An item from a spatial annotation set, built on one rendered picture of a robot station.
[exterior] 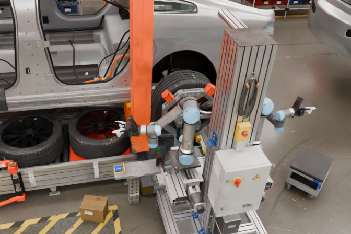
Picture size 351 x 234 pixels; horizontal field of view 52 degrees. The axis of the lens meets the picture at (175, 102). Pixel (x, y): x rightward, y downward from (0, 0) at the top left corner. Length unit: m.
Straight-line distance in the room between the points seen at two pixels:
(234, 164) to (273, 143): 2.25
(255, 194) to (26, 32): 2.30
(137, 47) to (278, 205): 2.20
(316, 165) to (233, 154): 1.65
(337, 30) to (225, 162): 3.25
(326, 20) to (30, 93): 3.91
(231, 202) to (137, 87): 1.20
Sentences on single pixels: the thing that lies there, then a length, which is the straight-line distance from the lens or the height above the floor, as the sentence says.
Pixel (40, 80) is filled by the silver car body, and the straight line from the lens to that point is 3.61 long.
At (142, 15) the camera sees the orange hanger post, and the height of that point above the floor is 1.90.
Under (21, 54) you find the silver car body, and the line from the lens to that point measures 3.49.
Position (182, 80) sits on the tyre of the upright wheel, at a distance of 3.35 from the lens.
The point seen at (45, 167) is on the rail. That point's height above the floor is 0.39.
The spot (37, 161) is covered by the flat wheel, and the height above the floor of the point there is 0.38.
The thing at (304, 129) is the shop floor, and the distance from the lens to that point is 5.07.
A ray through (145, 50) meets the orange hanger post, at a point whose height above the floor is 1.61.
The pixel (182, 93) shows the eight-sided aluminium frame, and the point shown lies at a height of 1.11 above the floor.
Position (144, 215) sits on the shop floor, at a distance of 3.68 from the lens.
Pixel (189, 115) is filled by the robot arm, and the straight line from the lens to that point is 2.51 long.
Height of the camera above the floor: 2.93
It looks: 35 degrees down
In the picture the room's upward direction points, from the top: 4 degrees clockwise
